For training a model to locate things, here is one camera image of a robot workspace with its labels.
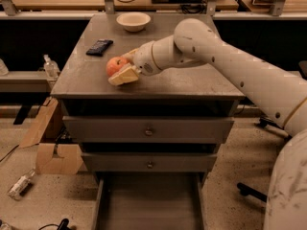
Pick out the white ceramic bowl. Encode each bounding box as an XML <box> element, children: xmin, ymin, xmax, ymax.
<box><xmin>116</xmin><ymin>11</ymin><xmax>151</xmax><ymax>33</ymax></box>

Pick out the brown cardboard box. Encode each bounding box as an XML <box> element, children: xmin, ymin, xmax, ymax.
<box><xmin>19</xmin><ymin>98</ymin><xmax>84</xmax><ymax>175</ymax></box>

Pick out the wooden back desk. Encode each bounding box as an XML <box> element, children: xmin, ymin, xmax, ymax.
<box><xmin>12</xmin><ymin>0</ymin><xmax>180</xmax><ymax>11</ymax></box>

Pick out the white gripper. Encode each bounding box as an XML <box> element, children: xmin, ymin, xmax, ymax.
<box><xmin>108</xmin><ymin>41</ymin><xmax>161</xmax><ymax>86</ymax></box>

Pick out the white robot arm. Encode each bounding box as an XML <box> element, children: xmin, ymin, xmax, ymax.
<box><xmin>106</xmin><ymin>18</ymin><xmax>307</xmax><ymax>230</ymax></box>

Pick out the clear sanitizer bottle left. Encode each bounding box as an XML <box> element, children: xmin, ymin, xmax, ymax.
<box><xmin>43</xmin><ymin>55</ymin><xmax>60</xmax><ymax>79</ymax></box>

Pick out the grey drawer cabinet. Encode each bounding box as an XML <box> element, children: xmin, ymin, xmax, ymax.
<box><xmin>50</xmin><ymin>12</ymin><xmax>247</xmax><ymax>230</ymax></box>

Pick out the grey open bottom drawer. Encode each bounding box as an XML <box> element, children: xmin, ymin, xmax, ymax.
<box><xmin>91</xmin><ymin>172</ymin><xmax>207</xmax><ymax>230</ymax></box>

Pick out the grey middle drawer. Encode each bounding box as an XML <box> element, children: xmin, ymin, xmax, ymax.
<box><xmin>82</xmin><ymin>152</ymin><xmax>217</xmax><ymax>173</ymax></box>

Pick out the red apple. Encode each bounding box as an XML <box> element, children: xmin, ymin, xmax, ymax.
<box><xmin>106</xmin><ymin>57</ymin><xmax>129</xmax><ymax>77</ymax></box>

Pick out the clear plastic bottle on floor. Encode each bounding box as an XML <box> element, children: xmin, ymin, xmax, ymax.
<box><xmin>8</xmin><ymin>169</ymin><xmax>35</xmax><ymax>200</ymax></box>

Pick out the grey top drawer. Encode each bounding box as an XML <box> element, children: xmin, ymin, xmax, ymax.
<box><xmin>63</xmin><ymin>116</ymin><xmax>234</xmax><ymax>144</ymax></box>

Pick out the black metal stand base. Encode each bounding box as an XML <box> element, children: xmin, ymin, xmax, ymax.
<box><xmin>237</xmin><ymin>117</ymin><xmax>278</xmax><ymax>202</ymax></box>

